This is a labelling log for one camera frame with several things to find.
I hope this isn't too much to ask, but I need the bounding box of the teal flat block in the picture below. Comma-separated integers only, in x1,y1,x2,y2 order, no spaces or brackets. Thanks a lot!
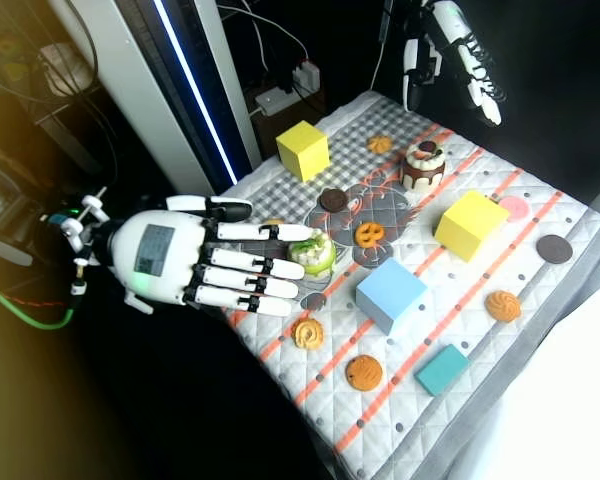
413,343,472,398

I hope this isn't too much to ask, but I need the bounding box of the pink round sandwich cookie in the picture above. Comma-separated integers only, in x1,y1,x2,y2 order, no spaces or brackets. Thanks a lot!
497,194,532,224

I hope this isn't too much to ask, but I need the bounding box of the white power strip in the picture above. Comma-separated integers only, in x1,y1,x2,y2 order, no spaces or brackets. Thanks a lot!
253,85,303,118

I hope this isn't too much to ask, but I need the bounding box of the orange pretzel cookie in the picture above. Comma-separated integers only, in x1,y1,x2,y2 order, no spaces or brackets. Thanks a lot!
353,221,386,250

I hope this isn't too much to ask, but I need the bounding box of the golden spiral butter cookie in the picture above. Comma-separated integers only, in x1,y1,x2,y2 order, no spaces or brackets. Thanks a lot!
290,317,327,352

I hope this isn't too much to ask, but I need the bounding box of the orange flower-shaped cookie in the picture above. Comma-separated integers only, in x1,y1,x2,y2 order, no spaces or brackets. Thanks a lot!
366,134,394,155

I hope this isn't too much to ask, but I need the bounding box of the grey quilt with bear print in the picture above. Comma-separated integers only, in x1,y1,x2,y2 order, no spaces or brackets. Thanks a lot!
219,89,600,480

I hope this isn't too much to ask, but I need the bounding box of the orange rosette swirl cookie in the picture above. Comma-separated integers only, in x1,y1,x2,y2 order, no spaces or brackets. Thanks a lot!
484,289,523,324

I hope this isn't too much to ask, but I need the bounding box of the green cable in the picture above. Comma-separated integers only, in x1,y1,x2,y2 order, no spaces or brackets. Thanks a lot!
0,272,77,332

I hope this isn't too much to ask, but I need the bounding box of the dark chocolate sandwich cookie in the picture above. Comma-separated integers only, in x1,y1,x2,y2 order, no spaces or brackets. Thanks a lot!
319,187,350,214
535,233,575,265

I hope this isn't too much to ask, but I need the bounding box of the round chocolate chip cookie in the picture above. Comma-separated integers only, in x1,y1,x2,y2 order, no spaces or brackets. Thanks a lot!
344,354,384,393

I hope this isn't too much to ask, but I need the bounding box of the white cable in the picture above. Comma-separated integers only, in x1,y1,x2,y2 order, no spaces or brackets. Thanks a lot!
215,3,311,64
368,0,396,92

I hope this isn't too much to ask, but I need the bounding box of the green cupcake toy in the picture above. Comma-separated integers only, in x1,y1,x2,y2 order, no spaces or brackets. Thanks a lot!
286,228,338,279

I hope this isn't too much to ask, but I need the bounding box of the white power adapter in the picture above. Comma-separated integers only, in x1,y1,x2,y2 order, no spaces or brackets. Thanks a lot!
291,58,323,96

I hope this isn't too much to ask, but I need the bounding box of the white column with blue light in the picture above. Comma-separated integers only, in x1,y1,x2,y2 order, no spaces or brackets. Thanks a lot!
47,0,262,197

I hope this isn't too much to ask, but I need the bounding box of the brown wooden box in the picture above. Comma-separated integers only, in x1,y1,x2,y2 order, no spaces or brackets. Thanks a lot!
244,82,329,162

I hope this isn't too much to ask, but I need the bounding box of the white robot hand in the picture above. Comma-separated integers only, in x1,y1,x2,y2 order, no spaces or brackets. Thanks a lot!
104,194,315,318
401,0,507,127

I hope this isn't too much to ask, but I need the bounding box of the yellow foam cube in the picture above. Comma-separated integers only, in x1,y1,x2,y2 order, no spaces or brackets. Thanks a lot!
433,189,511,264
275,119,331,184

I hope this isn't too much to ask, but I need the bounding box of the chocolate drip toy cake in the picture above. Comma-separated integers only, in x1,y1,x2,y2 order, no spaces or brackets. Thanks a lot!
399,139,448,194

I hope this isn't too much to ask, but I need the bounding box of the blue foam cube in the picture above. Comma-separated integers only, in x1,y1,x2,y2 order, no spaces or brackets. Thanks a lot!
355,257,429,337

